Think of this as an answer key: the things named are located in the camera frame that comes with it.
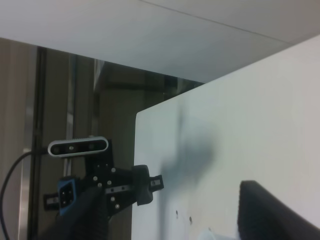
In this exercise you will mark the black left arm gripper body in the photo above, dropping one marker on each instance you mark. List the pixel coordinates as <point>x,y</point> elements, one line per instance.
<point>117,183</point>

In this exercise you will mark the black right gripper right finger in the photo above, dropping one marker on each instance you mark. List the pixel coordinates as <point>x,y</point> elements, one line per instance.
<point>261,216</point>

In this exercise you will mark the black corrugated left arm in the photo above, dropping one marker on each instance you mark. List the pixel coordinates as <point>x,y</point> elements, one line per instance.
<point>87,204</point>

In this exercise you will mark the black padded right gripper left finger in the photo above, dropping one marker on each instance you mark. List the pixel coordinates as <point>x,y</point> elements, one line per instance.
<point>141,185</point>

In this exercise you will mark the silver depth camera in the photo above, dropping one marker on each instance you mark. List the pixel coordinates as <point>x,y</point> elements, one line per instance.
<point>77,147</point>

